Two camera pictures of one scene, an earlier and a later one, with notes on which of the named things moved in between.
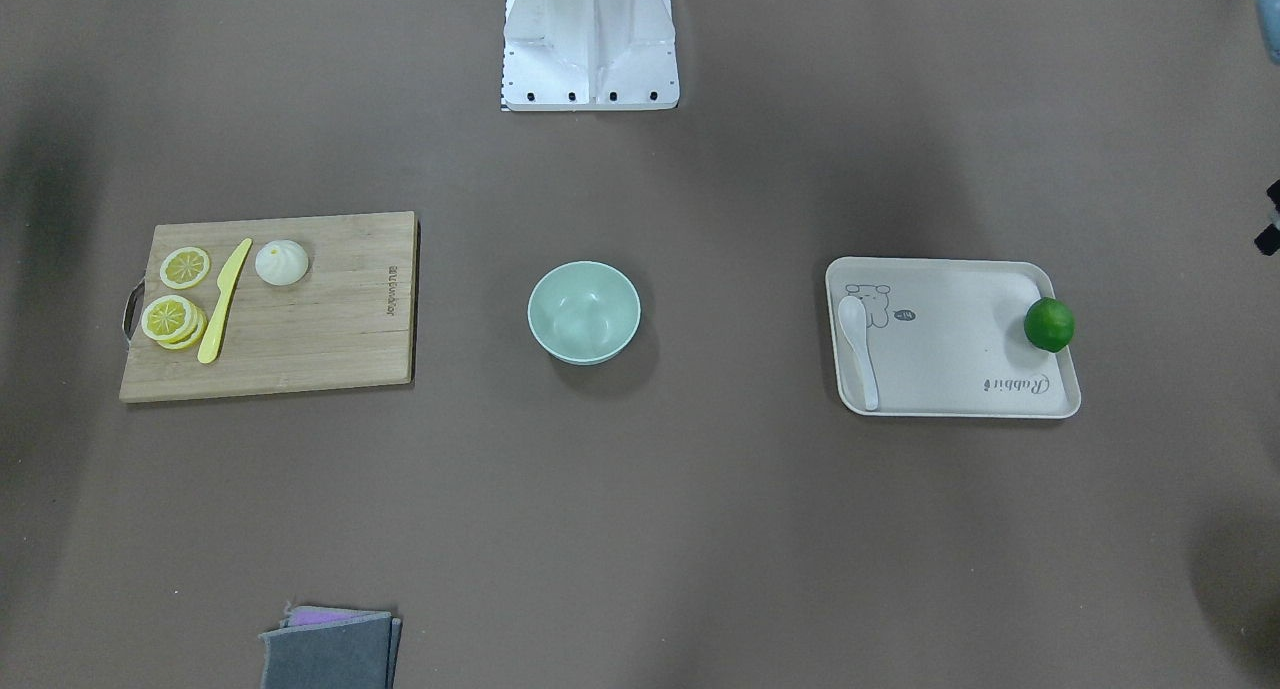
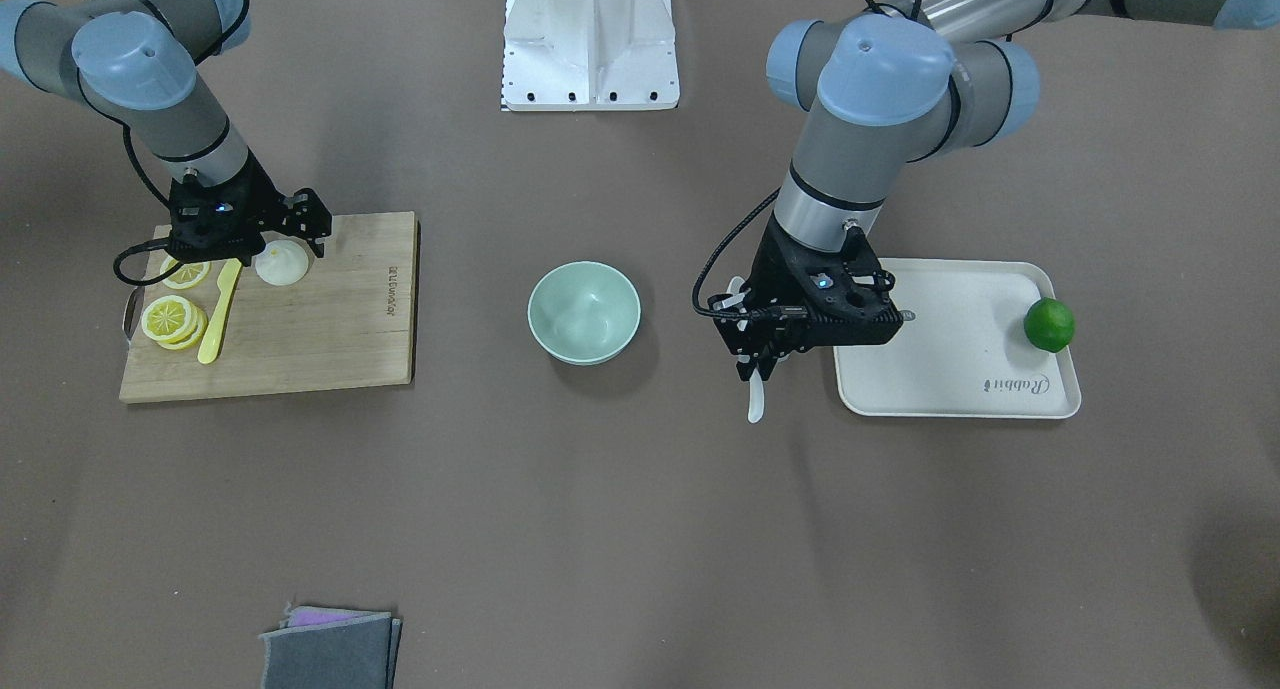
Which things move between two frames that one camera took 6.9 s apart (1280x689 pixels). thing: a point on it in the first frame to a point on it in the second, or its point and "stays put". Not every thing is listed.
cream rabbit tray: (947, 338) stays put
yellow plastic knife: (225, 283) stays put
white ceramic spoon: (852, 318) to (756, 399)
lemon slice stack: (173, 322) stays put
